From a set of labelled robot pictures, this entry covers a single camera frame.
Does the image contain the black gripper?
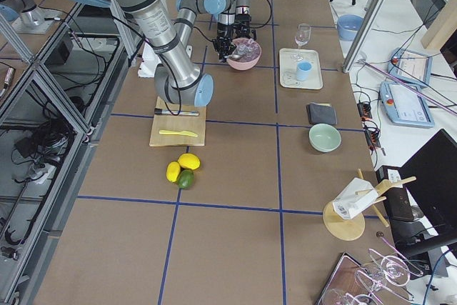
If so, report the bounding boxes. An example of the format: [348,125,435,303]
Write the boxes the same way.
[216,22,233,45]

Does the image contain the pink bowl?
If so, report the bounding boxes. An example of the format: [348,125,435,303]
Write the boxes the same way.
[226,50,262,71]

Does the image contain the steel ice scoop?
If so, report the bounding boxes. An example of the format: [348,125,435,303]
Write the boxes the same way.
[228,54,247,61]

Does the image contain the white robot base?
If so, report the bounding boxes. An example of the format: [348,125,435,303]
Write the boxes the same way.
[138,42,161,78]

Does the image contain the clear ice cubes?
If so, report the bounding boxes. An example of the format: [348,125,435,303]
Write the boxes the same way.
[233,38,261,59]

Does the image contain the blue plastic cup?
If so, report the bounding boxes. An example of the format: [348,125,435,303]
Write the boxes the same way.
[296,61,312,81]

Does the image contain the clear wine glass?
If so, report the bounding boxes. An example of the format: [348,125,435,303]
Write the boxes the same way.
[294,24,311,49]

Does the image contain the cream bear tray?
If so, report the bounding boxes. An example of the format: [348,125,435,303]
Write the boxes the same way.
[279,48,323,90]

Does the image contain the steel muddler black tip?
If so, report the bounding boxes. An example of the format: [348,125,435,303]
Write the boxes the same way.
[154,108,199,116]

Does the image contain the bamboo cutting board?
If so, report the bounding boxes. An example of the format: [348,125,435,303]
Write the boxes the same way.
[149,97,206,147]

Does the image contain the yellow plastic knife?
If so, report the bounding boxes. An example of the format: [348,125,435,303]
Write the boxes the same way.
[159,129,199,138]

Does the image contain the grey yellow folded cloth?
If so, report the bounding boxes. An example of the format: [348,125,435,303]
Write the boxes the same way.
[306,103,338,126]

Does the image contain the blue bowl on side table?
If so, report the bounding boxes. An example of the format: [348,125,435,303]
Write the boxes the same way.
[336,14,363,41]

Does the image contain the round yellow lemon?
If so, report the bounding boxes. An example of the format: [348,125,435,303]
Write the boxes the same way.
[178,153,201,170]

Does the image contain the green bowl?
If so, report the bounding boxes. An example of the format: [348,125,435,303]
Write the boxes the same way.
[308,124,342,153]

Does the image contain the green avocado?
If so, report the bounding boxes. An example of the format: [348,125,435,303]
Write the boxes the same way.
[176,169,194,189]

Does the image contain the teach pendant near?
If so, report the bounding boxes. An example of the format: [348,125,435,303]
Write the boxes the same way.
[379,81,435,128]

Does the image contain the teach pendant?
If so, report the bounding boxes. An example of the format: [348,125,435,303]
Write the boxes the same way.
[387,48,433,88]
[379,81,435,128]

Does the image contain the teach pendant far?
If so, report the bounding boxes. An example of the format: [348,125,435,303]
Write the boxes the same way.
[387,48,433,88]

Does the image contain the white paper bag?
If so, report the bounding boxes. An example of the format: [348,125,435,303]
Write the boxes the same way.
[332,178,378,220]

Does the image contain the wooden stand round base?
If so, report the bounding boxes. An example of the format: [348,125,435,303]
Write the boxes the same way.
[323,169,416,241]

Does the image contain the black monitor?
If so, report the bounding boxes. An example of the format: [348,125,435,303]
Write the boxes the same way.
[383,128,457,259]

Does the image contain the clear glasses rack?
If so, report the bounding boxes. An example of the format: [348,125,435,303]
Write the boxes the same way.
[316,231,424,304]

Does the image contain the aluminium frame post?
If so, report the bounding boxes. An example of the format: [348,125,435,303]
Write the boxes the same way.
[342,0,385,73]

